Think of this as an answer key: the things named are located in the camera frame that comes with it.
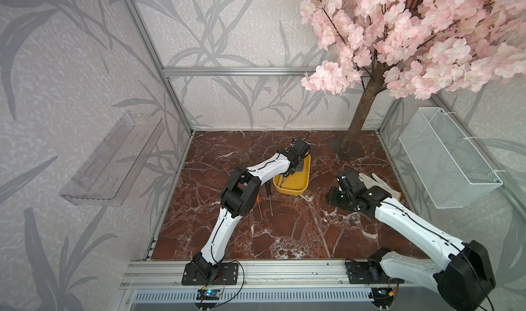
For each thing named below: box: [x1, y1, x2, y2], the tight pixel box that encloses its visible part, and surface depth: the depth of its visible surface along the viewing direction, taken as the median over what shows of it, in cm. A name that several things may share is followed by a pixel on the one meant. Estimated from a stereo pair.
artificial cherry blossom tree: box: [299, 0, 526, 152], surface depth 56 cm
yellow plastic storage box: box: [272, 154, 311, 196], surface depth 100 cm
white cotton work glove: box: [358, 172, 403, 202], surface depth 101 cm
